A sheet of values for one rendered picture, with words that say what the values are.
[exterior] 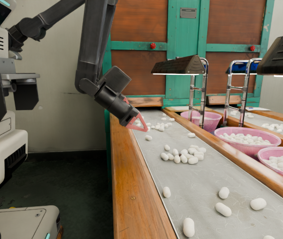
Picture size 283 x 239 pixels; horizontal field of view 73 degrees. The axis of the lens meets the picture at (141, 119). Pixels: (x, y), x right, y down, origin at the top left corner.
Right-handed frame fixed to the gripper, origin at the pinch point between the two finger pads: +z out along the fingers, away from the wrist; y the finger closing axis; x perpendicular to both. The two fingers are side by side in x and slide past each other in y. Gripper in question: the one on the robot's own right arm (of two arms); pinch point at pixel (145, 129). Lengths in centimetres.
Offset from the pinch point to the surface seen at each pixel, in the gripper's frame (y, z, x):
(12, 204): 90, -16, 126
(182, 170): -8.6, 15.8, 2.1
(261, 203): -29.3, 22.6, -6.0
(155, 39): 87, -10, -49
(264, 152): -4.5, 40.1, -21.0
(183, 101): 86, 39, -29
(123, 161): -4.3, 0.0, 12.2
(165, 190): -20.9, 7.4, 7.0
